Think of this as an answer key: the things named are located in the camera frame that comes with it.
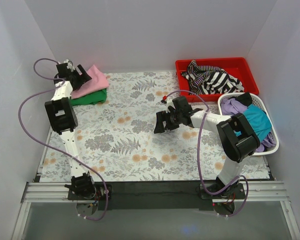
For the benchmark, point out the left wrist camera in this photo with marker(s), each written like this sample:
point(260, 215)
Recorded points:
point(69, 65)

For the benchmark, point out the floral table mat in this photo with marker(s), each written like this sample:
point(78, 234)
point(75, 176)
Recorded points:
point(116, 138)

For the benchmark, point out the black garment in basket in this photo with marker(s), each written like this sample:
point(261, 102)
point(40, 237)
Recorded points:
point(245, 99)

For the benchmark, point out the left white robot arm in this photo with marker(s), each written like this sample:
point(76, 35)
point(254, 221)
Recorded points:
point(63, 121)

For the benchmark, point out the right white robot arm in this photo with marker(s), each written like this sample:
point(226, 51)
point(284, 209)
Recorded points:
point(238, 139)

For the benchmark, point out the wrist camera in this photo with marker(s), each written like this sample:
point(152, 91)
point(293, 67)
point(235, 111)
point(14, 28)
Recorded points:
point(69, 65)
point(169, 106)

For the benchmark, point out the aluminium frame rail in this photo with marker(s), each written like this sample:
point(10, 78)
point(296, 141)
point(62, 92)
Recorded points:
point(56, 192)

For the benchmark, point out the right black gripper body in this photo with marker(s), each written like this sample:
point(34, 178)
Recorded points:
point(166, 121)

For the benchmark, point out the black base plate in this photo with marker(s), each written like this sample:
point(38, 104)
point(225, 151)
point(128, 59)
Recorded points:
point(155, 195)

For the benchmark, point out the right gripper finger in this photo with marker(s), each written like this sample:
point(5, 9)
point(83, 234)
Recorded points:
point(160, 119)
point(172, 125)

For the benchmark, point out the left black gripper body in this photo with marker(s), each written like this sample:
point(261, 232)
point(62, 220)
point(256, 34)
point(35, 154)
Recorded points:
point(77, 77)

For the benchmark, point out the teal t-shirt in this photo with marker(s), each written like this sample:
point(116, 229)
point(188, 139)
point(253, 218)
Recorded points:
point(259, 122)

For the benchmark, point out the white laundry basket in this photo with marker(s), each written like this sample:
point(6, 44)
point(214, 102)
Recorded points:
point(272, 142)

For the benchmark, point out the pink t-shirt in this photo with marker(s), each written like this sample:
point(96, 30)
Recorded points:
point(98, 82)

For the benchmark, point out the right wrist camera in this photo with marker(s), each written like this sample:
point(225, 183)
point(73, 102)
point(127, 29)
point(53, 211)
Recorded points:
point(169, 106)

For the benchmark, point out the black white striped shirt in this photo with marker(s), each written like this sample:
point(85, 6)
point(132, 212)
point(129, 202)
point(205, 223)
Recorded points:
point(211, 80)

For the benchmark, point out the red plastic bin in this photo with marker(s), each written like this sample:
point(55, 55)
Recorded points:
point(235, 66)

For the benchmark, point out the green t-shirt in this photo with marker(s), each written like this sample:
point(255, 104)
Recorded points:
point(93, 98)

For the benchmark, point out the lavender t-shirt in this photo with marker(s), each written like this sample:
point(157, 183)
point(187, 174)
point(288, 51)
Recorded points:
point(231, 106)

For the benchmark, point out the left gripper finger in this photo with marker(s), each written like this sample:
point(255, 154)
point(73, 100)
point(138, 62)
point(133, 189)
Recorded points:
point(78, 81)
point(83, 75)

